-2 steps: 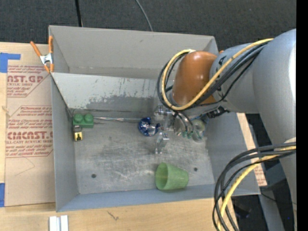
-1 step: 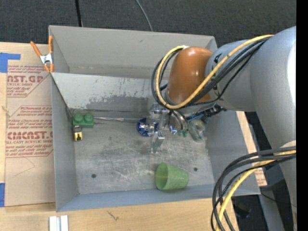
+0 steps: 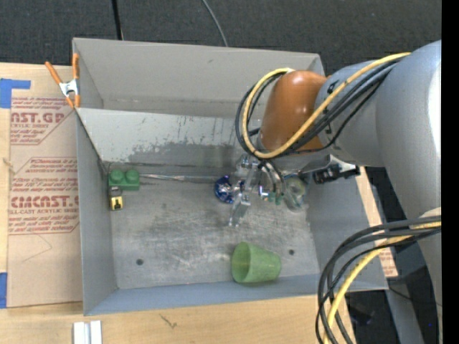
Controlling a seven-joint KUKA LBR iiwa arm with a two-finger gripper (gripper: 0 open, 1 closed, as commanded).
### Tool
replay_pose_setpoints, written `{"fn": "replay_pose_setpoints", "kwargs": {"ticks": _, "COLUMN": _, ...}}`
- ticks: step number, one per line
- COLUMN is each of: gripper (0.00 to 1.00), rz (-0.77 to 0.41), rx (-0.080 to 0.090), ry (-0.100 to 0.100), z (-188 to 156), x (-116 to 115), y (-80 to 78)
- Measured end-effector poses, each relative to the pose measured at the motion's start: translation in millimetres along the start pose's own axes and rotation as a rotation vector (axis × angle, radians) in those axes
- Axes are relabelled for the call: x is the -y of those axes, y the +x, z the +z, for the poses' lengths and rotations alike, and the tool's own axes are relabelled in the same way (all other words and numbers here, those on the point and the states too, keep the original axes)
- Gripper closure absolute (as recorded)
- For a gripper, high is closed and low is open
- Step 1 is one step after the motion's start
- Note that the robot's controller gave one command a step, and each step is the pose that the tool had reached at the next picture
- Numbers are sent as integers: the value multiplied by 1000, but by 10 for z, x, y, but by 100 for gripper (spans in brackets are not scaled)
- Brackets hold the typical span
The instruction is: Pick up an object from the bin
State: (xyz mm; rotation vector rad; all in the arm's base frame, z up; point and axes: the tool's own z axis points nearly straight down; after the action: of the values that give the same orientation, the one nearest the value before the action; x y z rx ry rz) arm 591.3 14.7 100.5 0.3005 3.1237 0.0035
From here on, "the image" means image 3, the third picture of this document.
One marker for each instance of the black cylinder on white bracket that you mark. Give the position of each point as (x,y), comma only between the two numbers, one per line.
(330,174)

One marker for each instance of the green toy building block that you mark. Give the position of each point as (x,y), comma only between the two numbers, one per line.
(124,181)

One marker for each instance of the thin silver rod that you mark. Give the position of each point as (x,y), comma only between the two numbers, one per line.
(175,177)

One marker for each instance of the green plastic cup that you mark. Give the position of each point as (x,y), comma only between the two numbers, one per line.
(256,263)

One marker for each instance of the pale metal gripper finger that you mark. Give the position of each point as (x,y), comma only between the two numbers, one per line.
(244,210)
(234,213)

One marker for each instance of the small yellow and black object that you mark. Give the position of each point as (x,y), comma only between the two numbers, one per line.
(116,202)

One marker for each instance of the clear glass round object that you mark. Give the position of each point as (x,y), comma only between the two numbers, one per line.
(295,192)

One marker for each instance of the grey metal bin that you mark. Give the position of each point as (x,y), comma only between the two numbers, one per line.
(186,228)

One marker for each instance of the blue shiny crumpled object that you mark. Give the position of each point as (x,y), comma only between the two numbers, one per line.
(223,190)

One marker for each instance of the brown cardboard board red print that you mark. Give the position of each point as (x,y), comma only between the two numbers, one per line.
(39,235)

